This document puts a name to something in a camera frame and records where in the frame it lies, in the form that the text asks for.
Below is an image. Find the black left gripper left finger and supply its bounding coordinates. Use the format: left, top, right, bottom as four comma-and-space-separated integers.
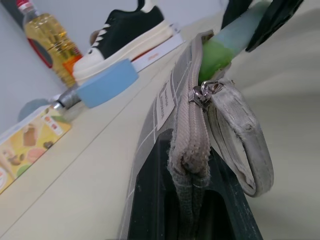
126, 128, 185, 240

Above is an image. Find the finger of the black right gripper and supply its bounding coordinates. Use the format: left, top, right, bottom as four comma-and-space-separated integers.
220, 0, 254, 31
245, 0, 305, 53

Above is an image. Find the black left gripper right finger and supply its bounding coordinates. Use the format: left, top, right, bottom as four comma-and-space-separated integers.
197, 149, 264, 240

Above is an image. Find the green highlighter pen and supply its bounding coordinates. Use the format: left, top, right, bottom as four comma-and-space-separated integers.
198, 0, 273, 81

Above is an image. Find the grey grid zip pouch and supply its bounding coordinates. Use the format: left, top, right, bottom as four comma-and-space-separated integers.
117, 29, 276, 240

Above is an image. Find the white flat box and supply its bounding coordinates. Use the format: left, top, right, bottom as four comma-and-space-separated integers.
130, 22, 185, 74

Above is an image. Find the black and white sneaker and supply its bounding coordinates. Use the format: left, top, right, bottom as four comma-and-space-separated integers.
72, 0, 174, 86

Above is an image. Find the silver tube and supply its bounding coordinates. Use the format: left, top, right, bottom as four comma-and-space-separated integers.
51, 87, 82, 111

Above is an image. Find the yellow printed food box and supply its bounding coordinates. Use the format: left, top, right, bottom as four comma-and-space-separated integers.
0, 104, 73, 195

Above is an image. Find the yellow cooking oil bottle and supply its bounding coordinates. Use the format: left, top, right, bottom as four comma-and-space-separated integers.
15, 0, 84, 89

